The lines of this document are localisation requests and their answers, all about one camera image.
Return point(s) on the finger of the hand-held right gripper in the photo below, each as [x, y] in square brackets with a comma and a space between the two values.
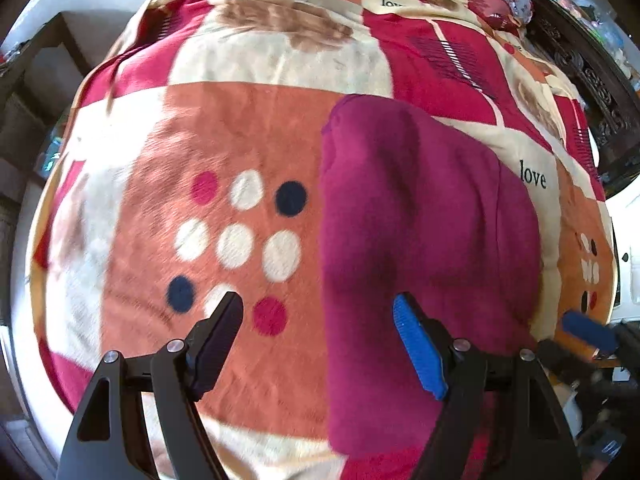
[565, 362]
[590, 331]

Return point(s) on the red orange checked blanket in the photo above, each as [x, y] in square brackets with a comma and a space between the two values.
[200, 160]

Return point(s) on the maroon sweater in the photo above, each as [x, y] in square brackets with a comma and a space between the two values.
[425, 240]

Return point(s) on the white chair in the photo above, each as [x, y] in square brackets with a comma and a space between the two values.
[625, 260]

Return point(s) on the dark wooden side table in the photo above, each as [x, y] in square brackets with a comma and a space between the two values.
[45, 70]

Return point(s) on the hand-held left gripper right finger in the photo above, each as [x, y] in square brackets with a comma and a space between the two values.
[420, 345]

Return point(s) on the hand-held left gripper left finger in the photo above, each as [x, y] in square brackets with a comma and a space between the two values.
[215, 345]

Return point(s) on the dark carved wooden cabinet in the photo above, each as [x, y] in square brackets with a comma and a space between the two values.
[585, 85]

